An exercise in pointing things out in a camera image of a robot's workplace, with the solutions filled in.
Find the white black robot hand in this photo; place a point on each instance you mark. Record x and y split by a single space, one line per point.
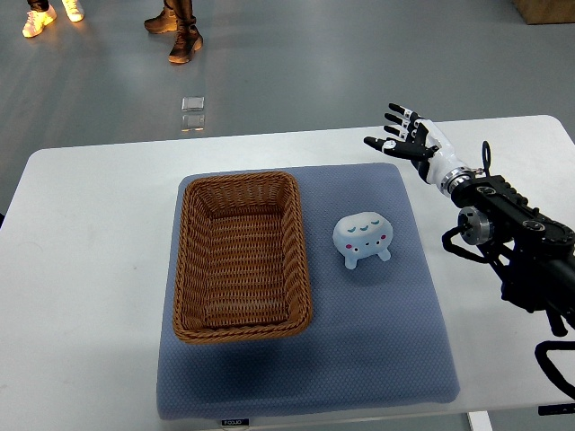
420 141

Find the light blue plush toy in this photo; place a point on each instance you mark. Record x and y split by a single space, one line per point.
361 236

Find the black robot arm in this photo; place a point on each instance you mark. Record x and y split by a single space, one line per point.
532 255

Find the brown wicker basket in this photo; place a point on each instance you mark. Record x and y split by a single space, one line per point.
241 270

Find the brown wooden box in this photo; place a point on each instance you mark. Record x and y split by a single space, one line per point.
536 12

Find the blue grey cushion mat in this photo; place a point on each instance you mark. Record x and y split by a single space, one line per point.
377 337

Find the upper metal floor plate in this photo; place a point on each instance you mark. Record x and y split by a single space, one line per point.
192 103

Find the brown boot front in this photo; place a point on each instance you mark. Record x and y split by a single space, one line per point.
187 42

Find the brown boot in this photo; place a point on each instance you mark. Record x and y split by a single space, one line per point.
187 42
165 21

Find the brown boot back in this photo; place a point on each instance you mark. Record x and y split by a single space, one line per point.
165 21

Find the white table leg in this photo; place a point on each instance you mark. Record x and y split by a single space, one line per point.
479 421

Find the black table control panel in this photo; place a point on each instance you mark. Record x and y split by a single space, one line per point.
556 409

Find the right white sneaker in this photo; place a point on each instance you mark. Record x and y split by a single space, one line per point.
74 10

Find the white sneaker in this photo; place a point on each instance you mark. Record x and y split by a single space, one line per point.
74 10
38 21

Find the left white sneaker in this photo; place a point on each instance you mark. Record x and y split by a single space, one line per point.
38 21

